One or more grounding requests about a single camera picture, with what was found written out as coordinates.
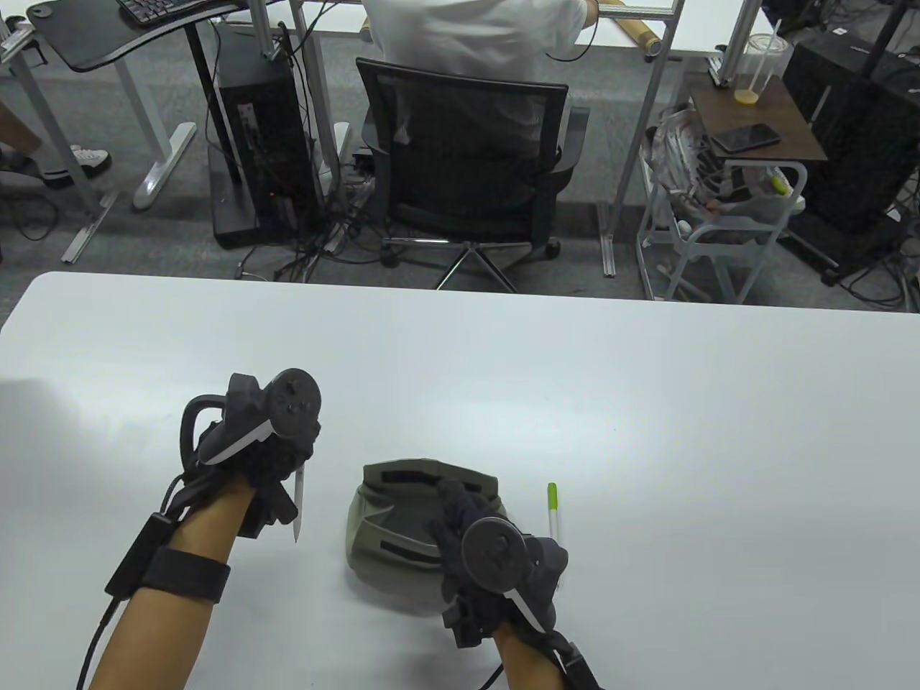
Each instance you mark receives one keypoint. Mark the person's right hand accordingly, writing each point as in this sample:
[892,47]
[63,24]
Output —
[460,507]

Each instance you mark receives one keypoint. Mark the person's left hand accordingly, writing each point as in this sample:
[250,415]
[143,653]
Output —
[269,467]

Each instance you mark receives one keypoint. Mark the plain white twist pen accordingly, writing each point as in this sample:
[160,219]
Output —
[298,510]

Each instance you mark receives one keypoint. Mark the green fabric pencil case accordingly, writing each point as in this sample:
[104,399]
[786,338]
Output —
[388,517]

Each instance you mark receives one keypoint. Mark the green capped white twist pen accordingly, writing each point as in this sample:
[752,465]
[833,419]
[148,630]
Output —
[553,514]

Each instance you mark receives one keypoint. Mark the person's left forearm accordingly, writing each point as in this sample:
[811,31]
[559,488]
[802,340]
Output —
[165,632]

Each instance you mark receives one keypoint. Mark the person's right forearm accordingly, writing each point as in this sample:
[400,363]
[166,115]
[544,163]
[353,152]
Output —
[525,661]

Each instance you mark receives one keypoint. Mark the black tracking controller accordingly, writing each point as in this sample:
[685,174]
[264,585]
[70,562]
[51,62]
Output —
[496,553]
[291,406]

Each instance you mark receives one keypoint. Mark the black sensor module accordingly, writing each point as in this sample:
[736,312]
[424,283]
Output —
[578,668]
[136,557]

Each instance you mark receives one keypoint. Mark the black mesh office chair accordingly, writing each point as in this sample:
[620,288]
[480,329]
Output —
[467,172]

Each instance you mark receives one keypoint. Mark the white sneaker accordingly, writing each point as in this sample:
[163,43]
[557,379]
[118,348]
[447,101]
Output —
[75,165]

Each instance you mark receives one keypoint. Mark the black computer tower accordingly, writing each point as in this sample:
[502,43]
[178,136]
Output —
[251,108]

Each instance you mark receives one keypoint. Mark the clear plastic bag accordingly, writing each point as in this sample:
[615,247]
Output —
[672,154]

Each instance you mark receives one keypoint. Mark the yellow green marker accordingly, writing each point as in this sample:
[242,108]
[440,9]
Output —
[780,185]

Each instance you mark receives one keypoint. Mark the black curved desk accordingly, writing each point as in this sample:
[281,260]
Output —
[86,36]

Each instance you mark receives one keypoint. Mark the black smartphone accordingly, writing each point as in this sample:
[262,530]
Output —
[747,136]

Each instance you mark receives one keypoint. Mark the black keyboard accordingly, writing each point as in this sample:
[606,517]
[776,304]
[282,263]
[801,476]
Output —
[151,8]

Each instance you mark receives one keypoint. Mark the brown top side table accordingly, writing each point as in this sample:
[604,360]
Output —
[776,115]

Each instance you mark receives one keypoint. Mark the clear plastic cup with straw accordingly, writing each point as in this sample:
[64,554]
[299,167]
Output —
[762,65]

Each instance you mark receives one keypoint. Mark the large black equipment case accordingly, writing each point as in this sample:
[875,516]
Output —
[862,144]

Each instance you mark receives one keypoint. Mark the aluminium frame post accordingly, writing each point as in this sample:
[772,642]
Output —
[740,36]
[267,29]

